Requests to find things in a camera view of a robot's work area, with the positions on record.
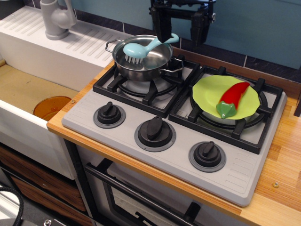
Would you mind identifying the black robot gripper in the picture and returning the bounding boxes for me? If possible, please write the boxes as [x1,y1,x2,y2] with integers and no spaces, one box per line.
[149,0,216,47]

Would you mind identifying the light blue dish brush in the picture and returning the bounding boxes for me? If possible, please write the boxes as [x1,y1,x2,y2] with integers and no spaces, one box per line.
[123,33,180,64]

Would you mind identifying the red toy chili pepper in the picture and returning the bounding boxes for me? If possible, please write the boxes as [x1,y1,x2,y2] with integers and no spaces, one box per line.
[216,82,250,119]

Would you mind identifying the stainless steel pot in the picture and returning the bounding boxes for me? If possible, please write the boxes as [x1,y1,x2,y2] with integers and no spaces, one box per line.
[105,35,184,82]

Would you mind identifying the green plastic plate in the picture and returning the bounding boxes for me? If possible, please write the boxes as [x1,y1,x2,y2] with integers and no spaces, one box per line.
[192,75,260,120]

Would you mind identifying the black middle stove knob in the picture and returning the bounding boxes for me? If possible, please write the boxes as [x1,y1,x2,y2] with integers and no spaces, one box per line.
[134,116,176,152]

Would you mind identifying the black stove knob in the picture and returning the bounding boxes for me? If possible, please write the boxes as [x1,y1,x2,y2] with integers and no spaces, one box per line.
[134,116,176,152]
[93,101,126,129]
[189,141,226,173]

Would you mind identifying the black left stove knob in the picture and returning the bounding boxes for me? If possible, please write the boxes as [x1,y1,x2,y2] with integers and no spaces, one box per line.
[93,101,126,129]

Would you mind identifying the grey toy stove top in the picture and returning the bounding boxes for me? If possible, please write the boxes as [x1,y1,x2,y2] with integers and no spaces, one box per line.
[61,55,288,208]

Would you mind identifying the black right stove knob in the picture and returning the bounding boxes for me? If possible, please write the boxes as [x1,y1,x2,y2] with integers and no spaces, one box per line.
[189,141,226,173]

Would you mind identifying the black right burner grate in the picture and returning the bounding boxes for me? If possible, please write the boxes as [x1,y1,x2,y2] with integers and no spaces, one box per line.
[169,66,287,154]

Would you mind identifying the black burner grate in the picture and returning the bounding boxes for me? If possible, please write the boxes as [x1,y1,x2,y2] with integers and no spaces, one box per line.
[93,55,201,118]
[169,66,287,154]

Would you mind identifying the black left burner grate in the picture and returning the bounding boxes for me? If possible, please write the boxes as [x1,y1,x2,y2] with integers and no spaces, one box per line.
[93,55,201,118]

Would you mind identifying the grey toy faucet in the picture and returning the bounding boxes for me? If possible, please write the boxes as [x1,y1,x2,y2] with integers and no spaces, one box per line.
[40,0,77,40]

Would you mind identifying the white toy sink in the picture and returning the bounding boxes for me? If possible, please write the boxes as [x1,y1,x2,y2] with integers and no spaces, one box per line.
[0,6,128,180]

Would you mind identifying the orange sink drain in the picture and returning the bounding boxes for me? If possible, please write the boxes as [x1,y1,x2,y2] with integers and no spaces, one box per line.
[33,96,71,121]

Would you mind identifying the wooden drawer fronts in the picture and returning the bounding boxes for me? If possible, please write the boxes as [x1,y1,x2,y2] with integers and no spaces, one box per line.
[0,144,93,226]

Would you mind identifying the oven door with handle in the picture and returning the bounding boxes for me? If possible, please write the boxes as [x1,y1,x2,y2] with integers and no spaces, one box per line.
[85,159,244,226]

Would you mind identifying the black braided cable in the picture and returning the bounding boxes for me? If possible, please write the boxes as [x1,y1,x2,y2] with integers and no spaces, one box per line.
[0,187,24,226]

